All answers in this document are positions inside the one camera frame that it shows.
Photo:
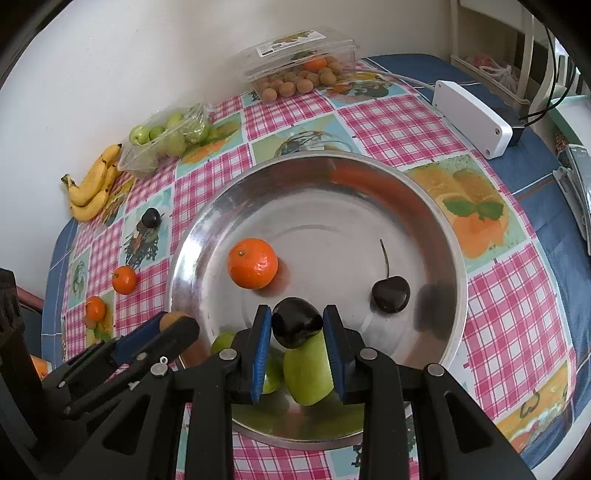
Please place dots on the white power box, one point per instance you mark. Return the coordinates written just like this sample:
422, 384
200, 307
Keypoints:
471, 117

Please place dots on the white plastic bag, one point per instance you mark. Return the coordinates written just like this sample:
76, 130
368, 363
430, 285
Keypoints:
501, 76

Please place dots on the clear plastic fruit box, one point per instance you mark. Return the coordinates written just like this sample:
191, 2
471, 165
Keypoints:
295, 46

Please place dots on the pile of small longans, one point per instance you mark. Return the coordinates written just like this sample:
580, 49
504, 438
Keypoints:
286, 87

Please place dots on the grey remote control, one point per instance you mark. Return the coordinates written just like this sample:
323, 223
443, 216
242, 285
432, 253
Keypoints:
570, 194

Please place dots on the tangerine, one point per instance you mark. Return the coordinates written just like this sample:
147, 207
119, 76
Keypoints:
252, 263
124, 279
95, 308
316, 63

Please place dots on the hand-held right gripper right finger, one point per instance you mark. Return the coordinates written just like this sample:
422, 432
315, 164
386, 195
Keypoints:
332, 355

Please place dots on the bunch of yellow bananas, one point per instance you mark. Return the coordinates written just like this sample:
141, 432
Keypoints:
90, 207

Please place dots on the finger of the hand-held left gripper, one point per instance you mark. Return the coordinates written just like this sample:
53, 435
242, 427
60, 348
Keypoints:
182, 330
138, 337

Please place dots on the dark plum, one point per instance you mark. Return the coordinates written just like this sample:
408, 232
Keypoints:
295, 323

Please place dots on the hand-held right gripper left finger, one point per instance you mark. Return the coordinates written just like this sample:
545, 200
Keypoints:
261, 355

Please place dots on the bag of green jujubes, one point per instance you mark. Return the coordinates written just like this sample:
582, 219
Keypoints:
175, 143

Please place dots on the large metal bowl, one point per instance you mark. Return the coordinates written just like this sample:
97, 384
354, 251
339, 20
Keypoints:
323, 221

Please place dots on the checked fruit-print tablecloth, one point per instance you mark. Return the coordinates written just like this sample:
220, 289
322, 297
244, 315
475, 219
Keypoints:
545, 184

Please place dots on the black plug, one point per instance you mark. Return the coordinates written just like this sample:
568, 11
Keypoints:
517, 131

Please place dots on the white shelf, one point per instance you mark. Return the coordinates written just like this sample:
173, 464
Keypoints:
528, 69

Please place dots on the pink chair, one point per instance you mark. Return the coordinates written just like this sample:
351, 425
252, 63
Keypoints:
30, 300

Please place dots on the dark red cherry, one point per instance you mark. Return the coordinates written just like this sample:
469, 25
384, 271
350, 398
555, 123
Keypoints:
390, 295
151, 217

